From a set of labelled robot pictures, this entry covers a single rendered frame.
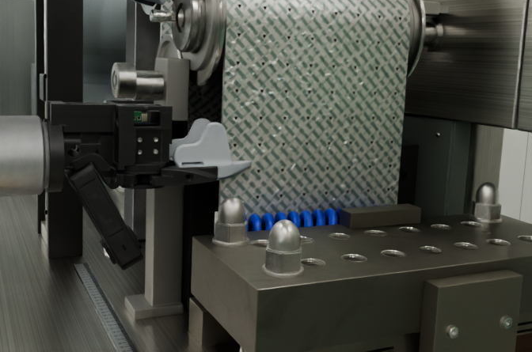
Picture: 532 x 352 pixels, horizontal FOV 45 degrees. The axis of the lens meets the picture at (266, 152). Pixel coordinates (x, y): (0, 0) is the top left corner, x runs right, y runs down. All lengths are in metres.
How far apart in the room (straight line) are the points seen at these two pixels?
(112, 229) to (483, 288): 0.35
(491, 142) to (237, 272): 0.63
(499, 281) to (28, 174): 0.44
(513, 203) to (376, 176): 3.28
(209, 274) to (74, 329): 0.22
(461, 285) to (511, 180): 3.45
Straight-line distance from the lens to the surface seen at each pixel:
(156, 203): 0.77
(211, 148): 0.67
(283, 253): 0.55
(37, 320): 0.81
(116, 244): 0.66
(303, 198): 0.75
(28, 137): 0.62
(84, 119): 0.64
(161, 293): 0.80
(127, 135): 0.63
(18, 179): 0.62
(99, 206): 0.65
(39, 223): 1.16
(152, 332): 0.77
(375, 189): 0.80
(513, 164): 4.04
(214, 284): 0.61
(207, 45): 0.70
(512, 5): 0.81
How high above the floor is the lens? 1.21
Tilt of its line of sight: 8 degrees down
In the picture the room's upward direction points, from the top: 3 degrees clockwise
